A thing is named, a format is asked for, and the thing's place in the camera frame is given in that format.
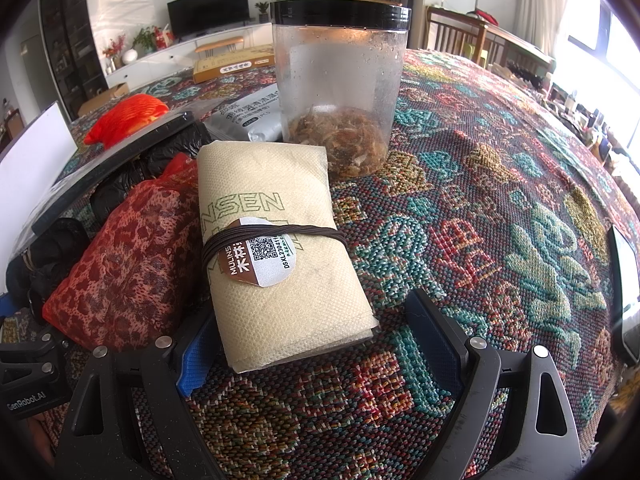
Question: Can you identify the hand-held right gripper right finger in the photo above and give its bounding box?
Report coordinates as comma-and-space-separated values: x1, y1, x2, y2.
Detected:
402, 287, 586, 480

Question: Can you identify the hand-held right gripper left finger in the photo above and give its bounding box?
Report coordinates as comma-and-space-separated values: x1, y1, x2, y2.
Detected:
54, 309, 227, 480

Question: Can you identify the red mesh bag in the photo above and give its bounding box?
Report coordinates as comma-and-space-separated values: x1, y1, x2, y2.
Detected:
42, 154, 221, 352

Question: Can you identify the black cloth pouch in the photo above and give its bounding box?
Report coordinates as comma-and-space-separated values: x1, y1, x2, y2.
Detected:
5, 217, 93, 322

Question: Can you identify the black plastic bag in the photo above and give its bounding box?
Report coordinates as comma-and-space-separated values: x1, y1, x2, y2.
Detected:
90, 121, 215, 222

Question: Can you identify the beige cloth bundle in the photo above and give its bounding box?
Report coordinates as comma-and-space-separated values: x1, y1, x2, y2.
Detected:
196, 141, 377, 374

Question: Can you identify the red fish plush toy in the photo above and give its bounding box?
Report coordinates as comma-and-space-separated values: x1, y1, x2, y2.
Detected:
82, 94, 171, 146

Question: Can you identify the patterned woven blanket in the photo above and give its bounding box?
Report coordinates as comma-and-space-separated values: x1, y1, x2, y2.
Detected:
0, 47, 632, 480

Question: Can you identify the dark screen tablet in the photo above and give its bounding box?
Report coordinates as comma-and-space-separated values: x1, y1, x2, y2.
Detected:
607, 225, 640, 357

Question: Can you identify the grey foil pouch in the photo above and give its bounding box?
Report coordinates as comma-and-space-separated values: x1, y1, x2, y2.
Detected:
202, 82, 286, 142

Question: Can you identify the clear jar with black lid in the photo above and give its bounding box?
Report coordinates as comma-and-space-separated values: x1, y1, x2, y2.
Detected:
270, 0, 412, 177

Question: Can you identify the brown carton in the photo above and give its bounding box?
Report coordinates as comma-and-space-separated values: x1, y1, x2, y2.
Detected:
80, 82, 131, 116

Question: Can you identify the flat cardboard box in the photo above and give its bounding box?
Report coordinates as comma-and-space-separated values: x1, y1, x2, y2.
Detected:
192, 44, 277, 85

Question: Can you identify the white television cabinet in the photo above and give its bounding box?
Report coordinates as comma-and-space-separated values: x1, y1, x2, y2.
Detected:
105, 20, 276, 91

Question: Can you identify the wooden dining chair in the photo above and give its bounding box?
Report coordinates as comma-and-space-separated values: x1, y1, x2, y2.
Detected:
425, 5, 488, 57

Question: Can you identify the wooden stool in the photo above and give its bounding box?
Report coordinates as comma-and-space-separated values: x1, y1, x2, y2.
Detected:
194, 35, 246, 61

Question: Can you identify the red flower arrangement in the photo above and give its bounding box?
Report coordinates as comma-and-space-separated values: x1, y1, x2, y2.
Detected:
102, 35, 126, 69

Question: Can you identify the green bushy potted plant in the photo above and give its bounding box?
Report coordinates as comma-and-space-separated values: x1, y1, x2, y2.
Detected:
132, 26, 158, 56

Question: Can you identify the dark glass cabinet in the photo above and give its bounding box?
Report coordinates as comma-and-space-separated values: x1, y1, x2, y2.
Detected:
39, 0, 108, 107

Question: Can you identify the black television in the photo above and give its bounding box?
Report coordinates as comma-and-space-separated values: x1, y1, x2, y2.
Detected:
166, 0, 251, 41

